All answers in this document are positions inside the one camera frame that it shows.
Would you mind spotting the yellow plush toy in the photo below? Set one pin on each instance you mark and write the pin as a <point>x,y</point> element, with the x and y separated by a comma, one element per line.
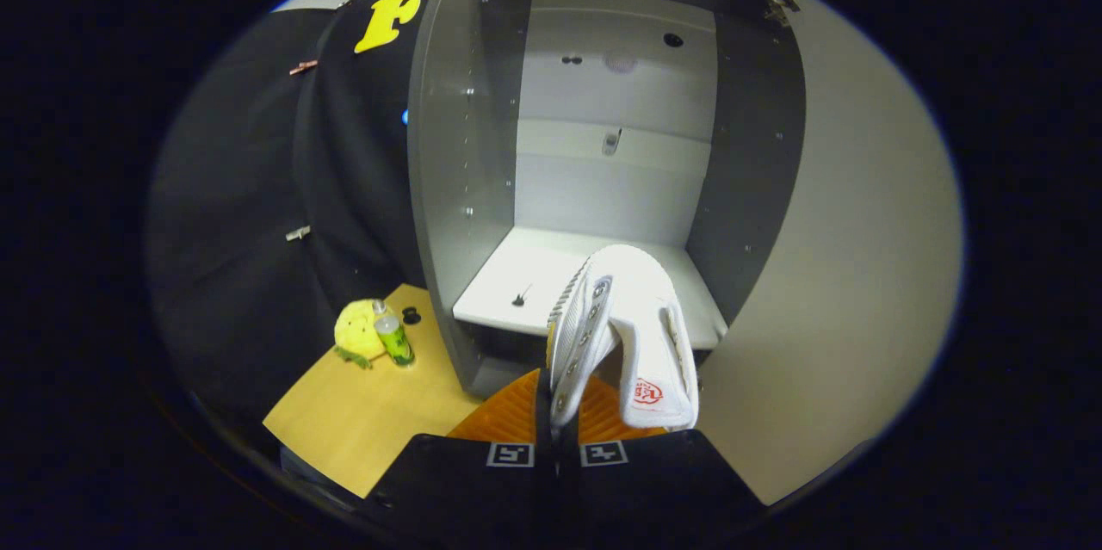
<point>355,330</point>

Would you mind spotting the white shoe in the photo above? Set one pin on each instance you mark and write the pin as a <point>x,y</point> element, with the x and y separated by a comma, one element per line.
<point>637,318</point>

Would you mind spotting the small green bottle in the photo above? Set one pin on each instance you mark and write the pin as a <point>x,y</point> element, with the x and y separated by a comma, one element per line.
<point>396,345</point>

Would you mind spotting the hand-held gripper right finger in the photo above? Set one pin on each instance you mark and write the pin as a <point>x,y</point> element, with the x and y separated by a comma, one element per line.
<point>671,481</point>

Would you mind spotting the black backdrop cloth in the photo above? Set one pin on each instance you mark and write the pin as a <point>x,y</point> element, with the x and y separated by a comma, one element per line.
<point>241,231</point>

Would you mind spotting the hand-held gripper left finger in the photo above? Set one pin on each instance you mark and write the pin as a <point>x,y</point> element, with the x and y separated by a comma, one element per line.
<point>465,481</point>

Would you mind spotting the grey cabinet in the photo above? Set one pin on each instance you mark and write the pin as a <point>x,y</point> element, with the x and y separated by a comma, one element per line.
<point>603,188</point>

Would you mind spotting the red clip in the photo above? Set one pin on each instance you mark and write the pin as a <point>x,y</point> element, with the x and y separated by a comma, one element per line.
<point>303,67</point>

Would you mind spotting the silver clip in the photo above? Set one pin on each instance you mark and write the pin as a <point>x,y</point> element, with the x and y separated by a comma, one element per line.
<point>298,232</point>

